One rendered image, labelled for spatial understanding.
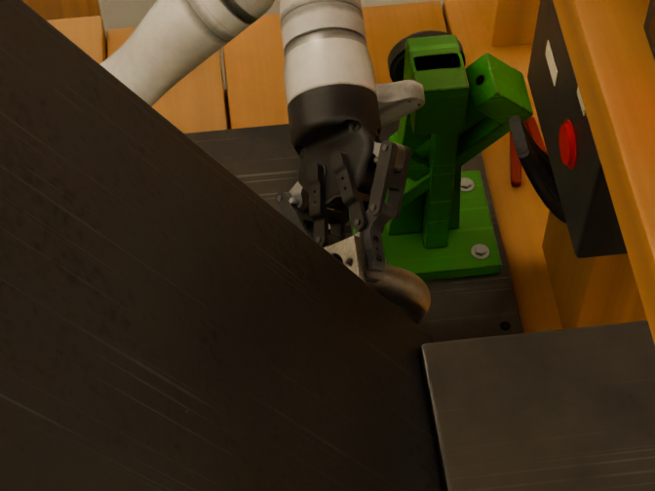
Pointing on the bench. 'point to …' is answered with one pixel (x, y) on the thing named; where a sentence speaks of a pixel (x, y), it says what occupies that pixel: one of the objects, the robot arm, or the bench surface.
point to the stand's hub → (404, 52)
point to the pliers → (516, 151)
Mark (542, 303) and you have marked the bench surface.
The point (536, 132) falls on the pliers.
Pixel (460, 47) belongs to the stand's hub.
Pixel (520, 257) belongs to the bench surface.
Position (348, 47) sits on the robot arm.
